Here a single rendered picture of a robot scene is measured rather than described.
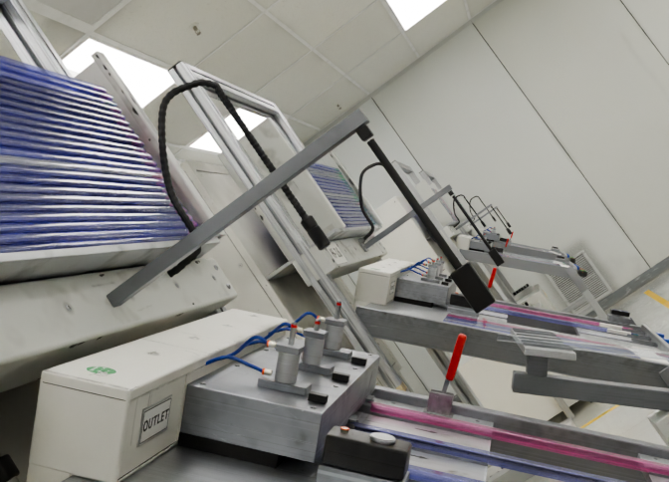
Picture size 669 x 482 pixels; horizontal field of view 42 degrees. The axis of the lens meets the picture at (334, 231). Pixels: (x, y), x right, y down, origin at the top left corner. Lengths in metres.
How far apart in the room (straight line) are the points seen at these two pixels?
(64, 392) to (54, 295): 0.12
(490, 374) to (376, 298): 3.45
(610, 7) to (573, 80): 0.74
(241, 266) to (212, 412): 1.18
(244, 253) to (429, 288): 0.51
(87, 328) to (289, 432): 0.21
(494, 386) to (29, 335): 4.90
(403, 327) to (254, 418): 1.13
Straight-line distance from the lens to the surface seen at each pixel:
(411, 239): 5.50
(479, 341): 1.93
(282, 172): 0.86
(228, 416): 0.85
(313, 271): 1.93
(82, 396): 0.75
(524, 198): 8.55
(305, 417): 0.83
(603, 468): 1.19
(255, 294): 2.01
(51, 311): 0.83
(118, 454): 0.75
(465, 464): 0.97
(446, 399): 1.14
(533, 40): 8.71
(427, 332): 1.94
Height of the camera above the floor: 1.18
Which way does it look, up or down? 6 degrees up
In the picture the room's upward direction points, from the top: 34 degrees counter-clockwise
